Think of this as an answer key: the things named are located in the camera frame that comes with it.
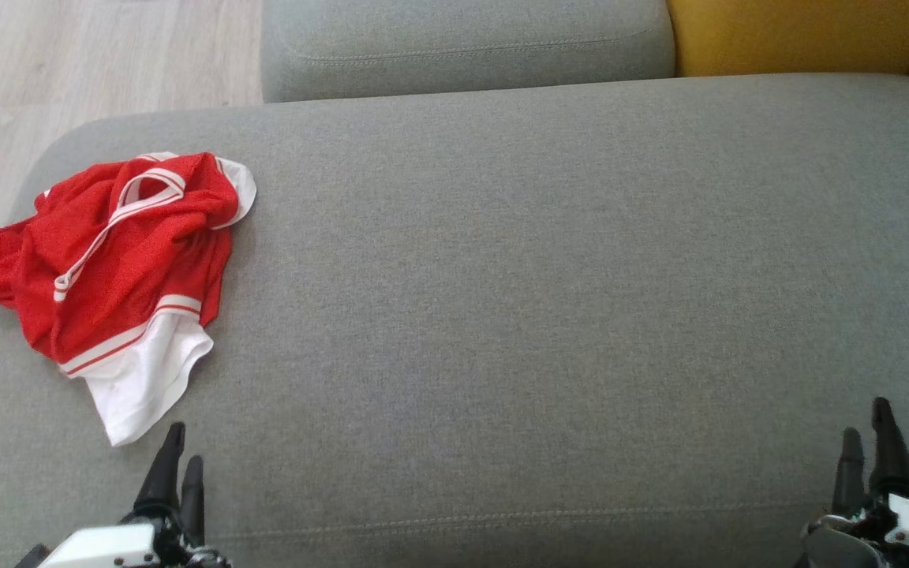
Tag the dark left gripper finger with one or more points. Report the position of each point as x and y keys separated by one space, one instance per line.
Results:
x=161 y=477
x=193 y=497

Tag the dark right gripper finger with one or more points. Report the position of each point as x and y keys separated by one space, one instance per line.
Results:
x=849 y=477
x=890 y=461

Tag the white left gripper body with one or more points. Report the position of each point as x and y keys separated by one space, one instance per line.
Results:
x=107 y=544

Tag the red and white shirt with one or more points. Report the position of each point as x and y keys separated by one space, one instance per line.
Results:
x=123 y=260

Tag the grey sofa seat cushion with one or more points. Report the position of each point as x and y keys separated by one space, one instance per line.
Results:
x=549 y=300

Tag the yellow cushion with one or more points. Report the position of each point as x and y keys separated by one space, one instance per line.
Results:
x=802 y=35

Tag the grey sofa back cushion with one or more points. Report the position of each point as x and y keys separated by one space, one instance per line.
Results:
x=462 y=47

